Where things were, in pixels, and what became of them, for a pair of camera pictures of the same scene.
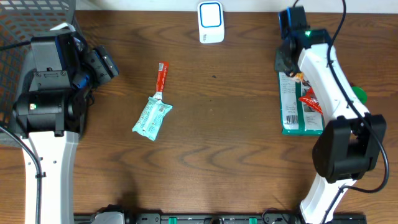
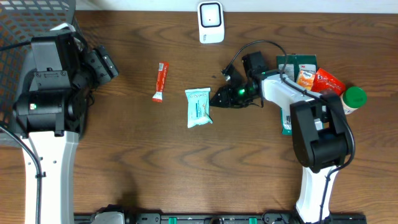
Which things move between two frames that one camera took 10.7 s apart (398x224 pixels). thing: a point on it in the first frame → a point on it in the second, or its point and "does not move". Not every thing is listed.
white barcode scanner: [211, 20] does not move
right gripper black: [279, 62] → [227, 98]
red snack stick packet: [162, 71] does not move
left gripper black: [101, 61] does not move
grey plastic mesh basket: [19, 20] does not move
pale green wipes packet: [151, 117] → [198, 106]
